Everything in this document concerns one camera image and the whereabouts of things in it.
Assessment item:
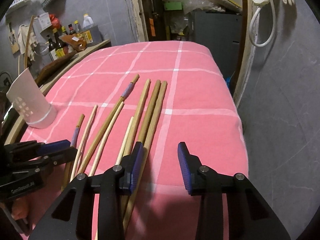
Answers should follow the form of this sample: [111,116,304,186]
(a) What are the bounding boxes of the dark grey cabinet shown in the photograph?
[193,11,242,78]

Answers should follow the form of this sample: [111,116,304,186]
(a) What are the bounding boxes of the white perforated utensil holder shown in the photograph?
[7,69,57,129]

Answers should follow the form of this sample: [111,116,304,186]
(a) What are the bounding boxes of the hanging beige cloth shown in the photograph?
[18,24,39,61]

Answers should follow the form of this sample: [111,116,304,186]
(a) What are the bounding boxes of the white hose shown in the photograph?
[248,0,277,48]

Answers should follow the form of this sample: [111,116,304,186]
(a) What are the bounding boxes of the green box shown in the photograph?
[164,2,183,11]

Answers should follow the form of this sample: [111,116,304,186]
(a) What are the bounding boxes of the pink checked tablecloth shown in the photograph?
[22,41,248,239]

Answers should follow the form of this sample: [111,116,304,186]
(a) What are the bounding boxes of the red plastic bag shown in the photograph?
[49,14,61,30]

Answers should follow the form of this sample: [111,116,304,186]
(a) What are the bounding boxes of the thin pale bamboo chopstick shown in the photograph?
[69,105,98,181]

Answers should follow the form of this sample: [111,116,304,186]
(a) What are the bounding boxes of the blue plastic bag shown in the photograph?
[225,77,231,89]

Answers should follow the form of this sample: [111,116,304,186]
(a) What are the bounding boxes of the thick brown wooden chopstick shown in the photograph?
[123,79,151,156]

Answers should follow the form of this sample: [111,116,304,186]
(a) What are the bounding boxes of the dark soy sauce bottle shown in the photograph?
[53,28,67,58]

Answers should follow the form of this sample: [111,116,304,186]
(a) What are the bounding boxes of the wooden cutting board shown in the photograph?
[35,51,77,87]

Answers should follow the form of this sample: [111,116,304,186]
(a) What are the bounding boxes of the purple banded chopstick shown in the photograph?
[61,114,85,191]
[77,74,140,175]

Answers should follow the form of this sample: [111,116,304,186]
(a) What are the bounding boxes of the clear plastic oil jug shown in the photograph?
[82,14,94,29]

